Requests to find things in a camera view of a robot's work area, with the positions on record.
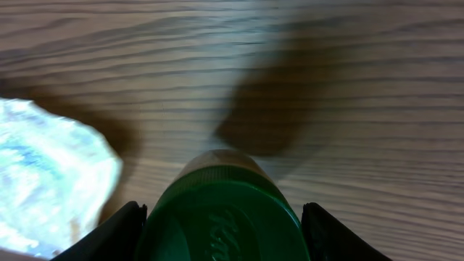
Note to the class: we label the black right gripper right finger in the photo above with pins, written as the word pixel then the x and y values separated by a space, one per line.
pixel 328 239

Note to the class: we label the green cap white bottle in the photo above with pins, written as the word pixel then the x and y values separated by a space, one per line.
pixel 222 207

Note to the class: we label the beige clear plastic pouch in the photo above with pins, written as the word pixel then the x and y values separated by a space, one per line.
pixel 56 176

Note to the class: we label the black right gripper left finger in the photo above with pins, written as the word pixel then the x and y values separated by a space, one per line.
pixel 114 240

